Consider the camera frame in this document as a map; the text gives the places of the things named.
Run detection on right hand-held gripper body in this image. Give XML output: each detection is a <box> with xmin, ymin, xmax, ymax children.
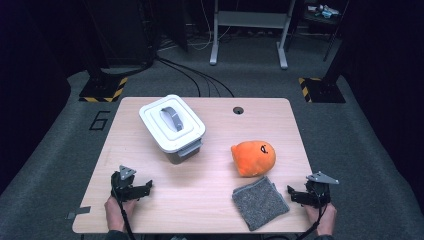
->
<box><xmin>304</xmin><ymin>171</ymin><xmax>340</xmax><ymax>208</ymax></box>

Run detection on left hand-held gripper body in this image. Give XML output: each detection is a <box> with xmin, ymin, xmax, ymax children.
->
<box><xmin>110</xmin><ymin>164</ymin><xmax>138</xmax><ymax>203</ymax></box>

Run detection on grey towel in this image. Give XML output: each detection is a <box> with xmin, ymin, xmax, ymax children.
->
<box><xmin>231</xmin><ymin>176</ymin><xmax>291</xmax><ymax>232</ymax></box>

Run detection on grey storage box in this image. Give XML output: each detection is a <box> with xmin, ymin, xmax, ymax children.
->
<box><xmin>164</xmin><ymin>137</ymin><xmax>204</xmax><ymax>165</ymax></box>

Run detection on orange plush toy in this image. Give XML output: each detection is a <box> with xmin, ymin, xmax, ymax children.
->
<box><xmin>230</xmin><ymin>140</ymin><xmax>277</xmax><ymax>178</ymax></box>

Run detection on white lidded storage box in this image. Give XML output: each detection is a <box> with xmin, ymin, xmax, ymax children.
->
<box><xmin>138</xmin><ymin>94</ymin><xmax>207</xmax><ymax>154</ymax></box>

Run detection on person's left hand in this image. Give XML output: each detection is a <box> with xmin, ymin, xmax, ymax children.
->
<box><xmin>104</xmin><ymin>195</ymin><xmax>138</xmax><ymax>233</ymax></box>

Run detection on person's right hand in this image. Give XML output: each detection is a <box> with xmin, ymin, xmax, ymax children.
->
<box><xmin>303</xmin><ymin>202</ymin><xmax>338</xmax><ymax>237</ymax></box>

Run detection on grey tape piece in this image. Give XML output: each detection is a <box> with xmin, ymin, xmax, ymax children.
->
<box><xmin>65</xmin><ymin>205</ymin><xmax>92</xmax><ymax>220</ymax></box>

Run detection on black base with striped edge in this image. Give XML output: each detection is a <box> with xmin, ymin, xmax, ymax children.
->
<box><xmin>78</xmin><ymin>68</ymin><xmax>129</xmax><ymax>103</ymax></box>
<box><xmin>298</xmin><ymin>77</ymin><xmax>347</xmax><ymax>104</ymax></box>

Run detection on black cabinet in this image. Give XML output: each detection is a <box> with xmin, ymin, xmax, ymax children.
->
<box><xmin>83</xmin><ymin>0</ymin><xmax>158</xmax><ymax>68</ymax></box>

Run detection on dark shelf with small items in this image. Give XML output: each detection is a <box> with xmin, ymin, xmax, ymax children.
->
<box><xmin>301</xmin><ymin>0</ymin><xmax>349</xmax><ymax>63</ymax></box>

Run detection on white metal stand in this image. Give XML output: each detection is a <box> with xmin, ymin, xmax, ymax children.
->
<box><xmin>209</xmin><ymin>0</ymin><xmax>297</xmax><ymax>70</ymax></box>

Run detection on left hand-held gripper cable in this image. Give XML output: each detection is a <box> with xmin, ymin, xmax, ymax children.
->
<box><xmin>112</xmin><ymin>188</ymin><xmax>136</xmax><ymax>240</ymax></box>

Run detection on hand-held gripper cable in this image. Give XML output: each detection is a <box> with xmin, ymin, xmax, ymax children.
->
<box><xmin>295</xmin><ymin>194</ymin><xmax>330</xmax><ymax>240</ymax></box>
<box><xmin>112</xmin><ymin>188</ymin><xmax>136</xmax><ymax>240</ymax></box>

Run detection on right hand-held gripper cable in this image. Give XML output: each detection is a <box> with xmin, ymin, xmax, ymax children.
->
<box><xmin>295</xmin><ymin>194</ymin><xmax>330</xmax><ymax>240</ymax></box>

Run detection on black floor cables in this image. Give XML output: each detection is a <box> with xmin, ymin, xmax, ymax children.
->
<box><xmin>156</xmin><ymin>55</ymin><xmax>235</xmax><ymax>98</ymax></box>

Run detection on white cables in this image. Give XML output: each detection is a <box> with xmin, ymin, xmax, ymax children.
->
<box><xmin>159</xmin><ymin>0</ymin><xmax>239</xmax><ymax>52</ymax></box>

